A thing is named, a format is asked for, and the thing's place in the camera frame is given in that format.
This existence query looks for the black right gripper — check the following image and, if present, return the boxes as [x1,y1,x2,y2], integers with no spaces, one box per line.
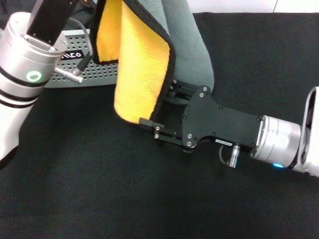
[139,79,263,153]

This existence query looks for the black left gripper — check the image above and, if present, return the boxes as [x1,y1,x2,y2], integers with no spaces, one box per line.
[26,0,75,45]

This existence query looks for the yellow grey towel black trim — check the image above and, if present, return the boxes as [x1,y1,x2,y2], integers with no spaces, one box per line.
[90,0,215,125]

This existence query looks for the grey perforated plastic storage box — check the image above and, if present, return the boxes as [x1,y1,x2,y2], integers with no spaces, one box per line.
[44,29,121,89]

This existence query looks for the black tablecloth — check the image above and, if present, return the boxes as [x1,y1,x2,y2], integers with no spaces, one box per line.
[0,11,319,239]

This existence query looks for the left arm cable with connector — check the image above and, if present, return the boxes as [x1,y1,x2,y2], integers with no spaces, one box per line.
[53,17,95,85]

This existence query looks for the arm cable with connector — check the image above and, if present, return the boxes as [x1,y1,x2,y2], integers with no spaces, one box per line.
[53,17,95,85]
[218,144,242,168]

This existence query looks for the right arm cable with connector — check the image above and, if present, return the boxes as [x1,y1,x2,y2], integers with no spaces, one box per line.
[218,144,242,168]

